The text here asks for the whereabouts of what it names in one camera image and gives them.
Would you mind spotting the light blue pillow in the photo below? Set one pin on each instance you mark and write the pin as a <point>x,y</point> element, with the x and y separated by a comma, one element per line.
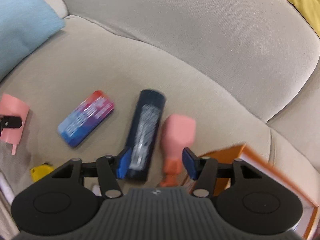
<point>25,25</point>

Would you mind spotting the dark blue spray can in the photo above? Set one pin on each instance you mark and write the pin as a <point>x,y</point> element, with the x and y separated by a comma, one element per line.
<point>143,133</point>

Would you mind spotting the orange storage box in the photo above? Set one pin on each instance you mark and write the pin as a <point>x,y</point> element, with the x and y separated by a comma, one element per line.
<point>247,203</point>

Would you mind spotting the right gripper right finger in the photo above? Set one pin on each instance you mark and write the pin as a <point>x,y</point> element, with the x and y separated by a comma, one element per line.
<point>202,171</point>

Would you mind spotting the yellow small object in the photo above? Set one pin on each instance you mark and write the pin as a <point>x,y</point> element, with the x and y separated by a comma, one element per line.
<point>41,171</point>

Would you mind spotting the red blue tin box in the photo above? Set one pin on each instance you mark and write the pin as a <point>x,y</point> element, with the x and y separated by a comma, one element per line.
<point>77,126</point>

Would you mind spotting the pink bottle orange nozzle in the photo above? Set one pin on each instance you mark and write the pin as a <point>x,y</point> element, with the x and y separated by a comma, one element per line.
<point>178,132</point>

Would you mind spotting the pink cylindrical bottle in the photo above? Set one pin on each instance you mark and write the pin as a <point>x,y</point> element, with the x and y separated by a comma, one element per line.
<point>13,106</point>

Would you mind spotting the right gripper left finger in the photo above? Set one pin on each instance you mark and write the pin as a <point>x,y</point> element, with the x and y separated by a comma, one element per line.
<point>110,169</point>

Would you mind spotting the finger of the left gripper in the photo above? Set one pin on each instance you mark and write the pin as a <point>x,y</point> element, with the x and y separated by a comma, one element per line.
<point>14,122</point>

